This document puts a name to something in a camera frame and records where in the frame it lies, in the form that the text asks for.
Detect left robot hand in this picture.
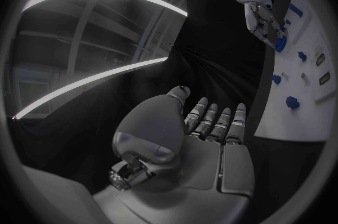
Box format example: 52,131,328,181
93,85,256,224

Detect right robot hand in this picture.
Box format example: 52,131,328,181
243,1,286,49

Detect blue gear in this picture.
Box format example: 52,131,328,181
274,35,288,53

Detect blue block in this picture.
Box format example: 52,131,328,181
285,96,301,110

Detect white task board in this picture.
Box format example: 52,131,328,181
253,0,337,143

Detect blue long cylinder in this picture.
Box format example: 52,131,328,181
288,3,304,18

